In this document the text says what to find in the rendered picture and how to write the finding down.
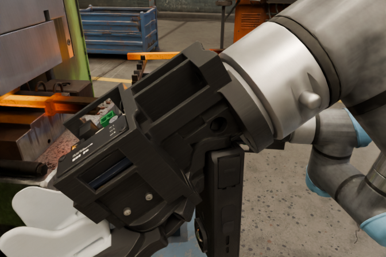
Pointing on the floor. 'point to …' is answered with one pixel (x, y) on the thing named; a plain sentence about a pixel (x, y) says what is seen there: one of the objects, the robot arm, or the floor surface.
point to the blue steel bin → (120, 29)
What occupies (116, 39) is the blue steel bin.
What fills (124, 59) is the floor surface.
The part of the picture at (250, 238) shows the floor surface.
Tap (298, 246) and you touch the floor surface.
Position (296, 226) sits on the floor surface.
